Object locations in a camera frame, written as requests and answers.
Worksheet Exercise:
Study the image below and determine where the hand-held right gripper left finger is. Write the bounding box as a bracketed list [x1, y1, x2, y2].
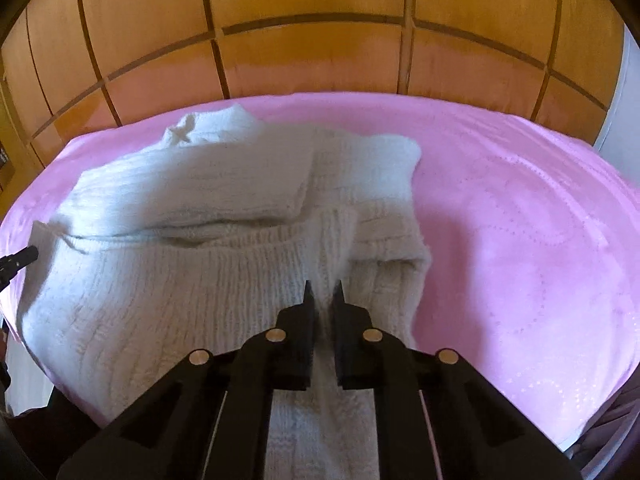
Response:
[56, 280, 318, 480]

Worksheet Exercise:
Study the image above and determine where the white knit sweater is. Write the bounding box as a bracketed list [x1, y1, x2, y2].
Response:
[15, 104, 434, 480]

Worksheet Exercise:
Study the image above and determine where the pink bed sheet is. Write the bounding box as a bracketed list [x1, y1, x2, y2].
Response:
[0, 91, 634, 456]

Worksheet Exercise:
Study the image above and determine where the wooden panelled headboard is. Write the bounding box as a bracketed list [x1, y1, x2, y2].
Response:
[0, 0, 627, 171]

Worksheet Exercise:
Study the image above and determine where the grey pleated cloth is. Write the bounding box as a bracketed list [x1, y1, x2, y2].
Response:
[564, 375, 637, 462]

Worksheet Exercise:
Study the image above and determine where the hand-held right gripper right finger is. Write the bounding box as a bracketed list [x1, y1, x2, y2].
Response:
[332, 280, 584, 480]

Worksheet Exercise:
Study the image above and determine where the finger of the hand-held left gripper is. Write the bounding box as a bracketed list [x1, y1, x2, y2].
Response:
[0, 245, 40, 292]

